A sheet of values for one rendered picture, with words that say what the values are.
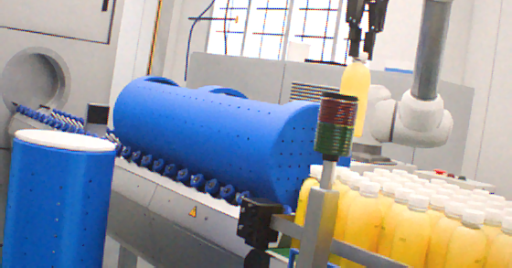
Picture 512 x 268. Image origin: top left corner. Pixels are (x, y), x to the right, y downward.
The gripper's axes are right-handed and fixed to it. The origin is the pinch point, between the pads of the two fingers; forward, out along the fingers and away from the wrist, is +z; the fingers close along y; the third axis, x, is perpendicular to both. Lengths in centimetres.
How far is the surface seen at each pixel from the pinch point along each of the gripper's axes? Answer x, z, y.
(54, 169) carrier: -45, 41, 53
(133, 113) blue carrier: -82, 26, 15
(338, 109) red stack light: 33, 17, 36
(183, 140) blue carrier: -51, 31, 14
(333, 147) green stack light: 33, 23, 36
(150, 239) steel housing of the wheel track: -69, 64, 10
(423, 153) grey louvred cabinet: -105, 27, -163
